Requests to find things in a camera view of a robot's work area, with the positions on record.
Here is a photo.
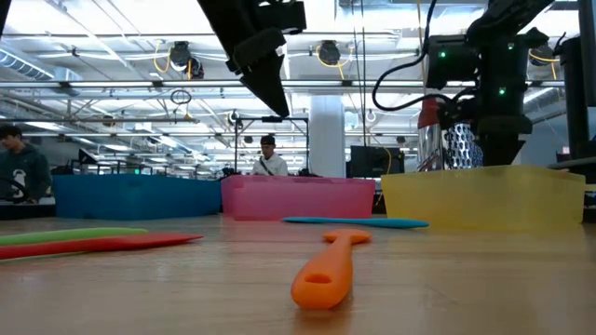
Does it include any blue plastic bin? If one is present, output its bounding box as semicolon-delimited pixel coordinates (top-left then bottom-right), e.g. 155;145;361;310
52;174;223;221

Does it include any pink plastic bin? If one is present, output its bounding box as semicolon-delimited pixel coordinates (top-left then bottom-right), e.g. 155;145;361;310
220;175;376;221

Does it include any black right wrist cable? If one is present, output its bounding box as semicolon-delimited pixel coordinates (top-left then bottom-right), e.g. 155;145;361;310
371;0;467;113

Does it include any person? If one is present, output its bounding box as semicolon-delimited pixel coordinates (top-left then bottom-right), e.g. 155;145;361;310
251;134;290;177
0;124;52;205

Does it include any orange silicone spoon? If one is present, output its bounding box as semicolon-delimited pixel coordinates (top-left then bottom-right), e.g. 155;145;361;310
291;228;373;311

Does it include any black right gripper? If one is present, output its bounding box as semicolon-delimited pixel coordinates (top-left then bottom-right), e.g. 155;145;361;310
474;114;535;168

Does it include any black background monitor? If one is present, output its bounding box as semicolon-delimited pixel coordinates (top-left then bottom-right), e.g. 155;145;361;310
346;146;405;181

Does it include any black hanging cable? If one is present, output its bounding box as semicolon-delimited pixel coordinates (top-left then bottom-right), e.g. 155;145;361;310
351;0;369;196

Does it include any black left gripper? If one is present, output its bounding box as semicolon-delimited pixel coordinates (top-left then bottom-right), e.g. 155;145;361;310
197;0;307;119

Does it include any yellow plastic bin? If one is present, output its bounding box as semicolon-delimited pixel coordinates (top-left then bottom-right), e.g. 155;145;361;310
380;165;587;234

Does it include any yellow hanging cord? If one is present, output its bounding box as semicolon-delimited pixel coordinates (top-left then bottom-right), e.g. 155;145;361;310
415;0;427;37

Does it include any teal silicone spatula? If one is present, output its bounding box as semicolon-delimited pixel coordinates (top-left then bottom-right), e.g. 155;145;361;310
282;216;430;230

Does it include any green silicone spatula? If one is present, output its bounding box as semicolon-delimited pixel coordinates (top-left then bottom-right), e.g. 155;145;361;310
0;226;149;247

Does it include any red silicone spatula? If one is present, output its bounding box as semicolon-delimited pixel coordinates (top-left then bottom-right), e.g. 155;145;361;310
0;232;205;261

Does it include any black ceiling cable reel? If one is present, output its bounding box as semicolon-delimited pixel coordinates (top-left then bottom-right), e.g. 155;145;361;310
169;40;205;81
318;40;342;67

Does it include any black background camera frame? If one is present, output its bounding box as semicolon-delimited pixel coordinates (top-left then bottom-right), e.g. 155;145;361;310
234;115;310;177

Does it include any steel box grater red handle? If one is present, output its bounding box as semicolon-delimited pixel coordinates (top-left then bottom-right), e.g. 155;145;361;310
416;97;485;171

